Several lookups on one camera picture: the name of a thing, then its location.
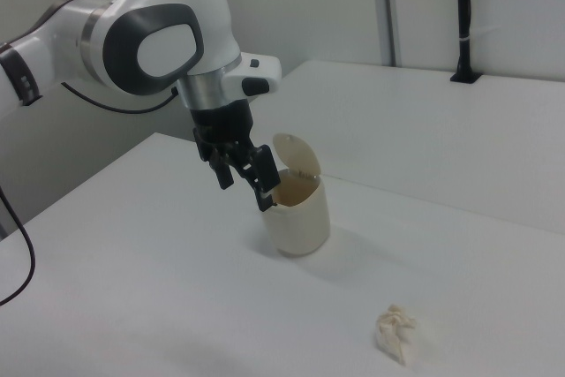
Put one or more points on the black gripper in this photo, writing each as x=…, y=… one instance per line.
x=223, y=123

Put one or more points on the white paper trash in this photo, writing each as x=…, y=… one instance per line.
x=390, y=328

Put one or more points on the small white lidded bin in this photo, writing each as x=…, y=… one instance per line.
x=300, y=227

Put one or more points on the black pole with base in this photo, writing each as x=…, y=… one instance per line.
x=463, y=19

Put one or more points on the grey partition post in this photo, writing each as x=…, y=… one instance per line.
x=386, y=6

